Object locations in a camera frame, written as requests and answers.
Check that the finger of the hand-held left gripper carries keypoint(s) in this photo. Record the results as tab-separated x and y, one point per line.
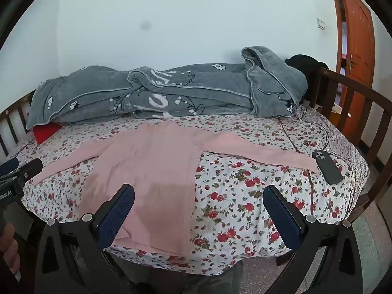
30	168
8	164

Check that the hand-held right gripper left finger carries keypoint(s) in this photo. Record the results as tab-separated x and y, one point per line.
118	214

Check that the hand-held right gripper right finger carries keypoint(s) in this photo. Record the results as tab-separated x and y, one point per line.
281	217

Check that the pink sweater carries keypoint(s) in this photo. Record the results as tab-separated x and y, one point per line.
153	165

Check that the person's left hand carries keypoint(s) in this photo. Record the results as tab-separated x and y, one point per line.
9	248

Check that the red pillow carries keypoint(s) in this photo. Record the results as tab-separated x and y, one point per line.
44	133

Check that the floral bed sheet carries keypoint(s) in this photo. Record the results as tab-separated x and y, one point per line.
245	174

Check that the black phone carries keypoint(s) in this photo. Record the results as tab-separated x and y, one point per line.
327	168

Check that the pale cardboard piece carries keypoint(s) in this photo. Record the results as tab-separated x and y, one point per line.
340	109

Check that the grey printed quilt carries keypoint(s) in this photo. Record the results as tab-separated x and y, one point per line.
199	88

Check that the black cloth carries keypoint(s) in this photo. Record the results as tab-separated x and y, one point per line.
306	64

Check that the wooden door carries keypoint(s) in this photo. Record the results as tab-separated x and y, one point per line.
358	52

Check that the wooden bed frame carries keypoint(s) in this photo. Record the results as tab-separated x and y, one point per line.
352	83

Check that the white light switch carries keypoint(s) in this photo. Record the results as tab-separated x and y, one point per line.
321	24

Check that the wooden door frame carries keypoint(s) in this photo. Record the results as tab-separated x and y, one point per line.
335	21

